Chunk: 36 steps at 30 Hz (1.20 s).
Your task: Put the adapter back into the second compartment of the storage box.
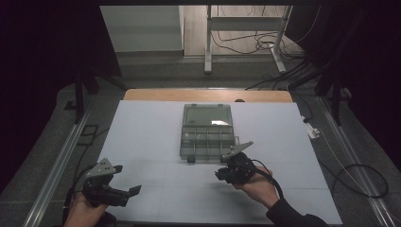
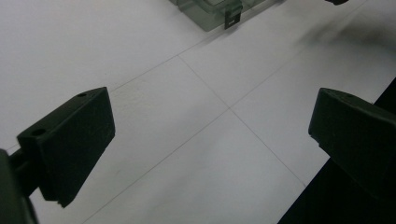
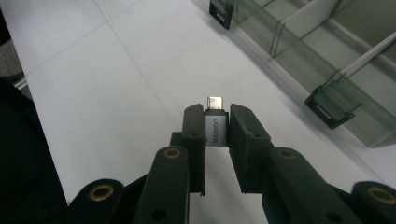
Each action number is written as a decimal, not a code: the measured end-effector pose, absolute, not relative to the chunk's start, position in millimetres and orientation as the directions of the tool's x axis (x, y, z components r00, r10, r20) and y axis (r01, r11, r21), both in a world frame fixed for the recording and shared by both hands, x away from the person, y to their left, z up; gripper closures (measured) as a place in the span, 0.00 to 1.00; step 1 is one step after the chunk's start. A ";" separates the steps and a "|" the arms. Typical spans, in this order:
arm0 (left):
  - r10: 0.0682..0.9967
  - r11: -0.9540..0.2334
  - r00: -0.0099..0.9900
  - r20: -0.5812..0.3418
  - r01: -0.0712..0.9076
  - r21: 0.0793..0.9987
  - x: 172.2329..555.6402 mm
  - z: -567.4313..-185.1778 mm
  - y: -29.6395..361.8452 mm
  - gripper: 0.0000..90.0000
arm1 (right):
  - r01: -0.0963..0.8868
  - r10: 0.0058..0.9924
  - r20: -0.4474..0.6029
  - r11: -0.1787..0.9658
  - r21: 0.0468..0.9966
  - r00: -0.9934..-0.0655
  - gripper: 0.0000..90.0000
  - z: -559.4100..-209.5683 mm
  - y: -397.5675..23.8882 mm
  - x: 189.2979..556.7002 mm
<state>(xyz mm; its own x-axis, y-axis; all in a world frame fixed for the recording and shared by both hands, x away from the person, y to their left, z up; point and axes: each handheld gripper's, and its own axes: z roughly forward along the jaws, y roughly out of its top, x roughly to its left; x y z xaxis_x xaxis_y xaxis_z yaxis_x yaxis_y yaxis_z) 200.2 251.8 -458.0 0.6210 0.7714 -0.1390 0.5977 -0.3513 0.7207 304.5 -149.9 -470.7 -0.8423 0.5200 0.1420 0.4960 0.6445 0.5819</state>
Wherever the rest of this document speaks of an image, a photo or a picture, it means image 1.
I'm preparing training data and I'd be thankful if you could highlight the metal floor rail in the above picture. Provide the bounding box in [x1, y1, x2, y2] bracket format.
[316, 96, 401, 227]
[22, 112, 91, 227]

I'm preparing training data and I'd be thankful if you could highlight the thin black floor cable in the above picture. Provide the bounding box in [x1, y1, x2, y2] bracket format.
[73, 128, 110, 178]

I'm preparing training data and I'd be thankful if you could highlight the white metal desk frame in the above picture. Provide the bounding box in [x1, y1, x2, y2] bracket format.
[203, 5, 293, 75]

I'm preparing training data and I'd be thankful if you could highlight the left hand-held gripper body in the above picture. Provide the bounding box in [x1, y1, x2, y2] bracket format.
[82, 158, 131, 208]

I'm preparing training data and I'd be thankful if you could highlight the person's right hand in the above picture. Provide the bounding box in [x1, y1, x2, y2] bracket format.
[233, 166, 281, 210]

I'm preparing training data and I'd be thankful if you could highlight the dark curtain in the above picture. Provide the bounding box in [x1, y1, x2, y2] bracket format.
[0, 0, 122, 193]
[285, 0, 401, 173]

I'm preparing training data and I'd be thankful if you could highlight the pale cabinet panel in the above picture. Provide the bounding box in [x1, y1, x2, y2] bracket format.
[99, 5, 184, 53]

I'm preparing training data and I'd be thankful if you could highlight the person's left hand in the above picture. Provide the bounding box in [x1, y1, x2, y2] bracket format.
[62, 191, 110, 227]

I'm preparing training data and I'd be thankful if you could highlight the white table mat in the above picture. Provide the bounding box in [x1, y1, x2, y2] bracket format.
[94, 99, 343, 225]

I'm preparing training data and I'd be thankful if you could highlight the black metal stand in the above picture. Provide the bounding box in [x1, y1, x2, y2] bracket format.
[64, 70, 129, 125]
[288, 62, 353, 127]

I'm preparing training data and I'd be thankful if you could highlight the grey clear compartment box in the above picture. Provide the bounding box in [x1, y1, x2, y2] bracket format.
[179, 103, 241, 164]

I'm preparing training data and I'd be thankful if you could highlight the white power strip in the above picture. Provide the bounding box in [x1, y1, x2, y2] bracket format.
[303, 115, 321, 140]

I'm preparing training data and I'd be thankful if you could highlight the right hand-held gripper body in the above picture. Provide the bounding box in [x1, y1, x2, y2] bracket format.
[217, 141, 257, 185]

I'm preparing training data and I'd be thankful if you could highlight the thin white cable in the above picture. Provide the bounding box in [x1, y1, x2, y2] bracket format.
[316, 129, 401, 225]

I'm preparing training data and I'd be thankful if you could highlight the black looped floor cable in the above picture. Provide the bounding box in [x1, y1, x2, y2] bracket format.
[320, 164, 390, 200]

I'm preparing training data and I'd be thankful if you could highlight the hand-held gripper cable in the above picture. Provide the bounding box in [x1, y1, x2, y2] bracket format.
[61, 164, 96, 221]
[250, 159, 285, 200]

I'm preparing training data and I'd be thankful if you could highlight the tangle of black cables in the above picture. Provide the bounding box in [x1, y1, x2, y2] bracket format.
[211, 5, 316, 93]

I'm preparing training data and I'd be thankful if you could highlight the right hand-held gripper cable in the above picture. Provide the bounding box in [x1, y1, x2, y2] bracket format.
[250, 159, 285, 200]

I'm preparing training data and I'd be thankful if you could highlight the left hand-held gripper cable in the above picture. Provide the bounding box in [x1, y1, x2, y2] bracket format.
[61, 164, 96, 221]

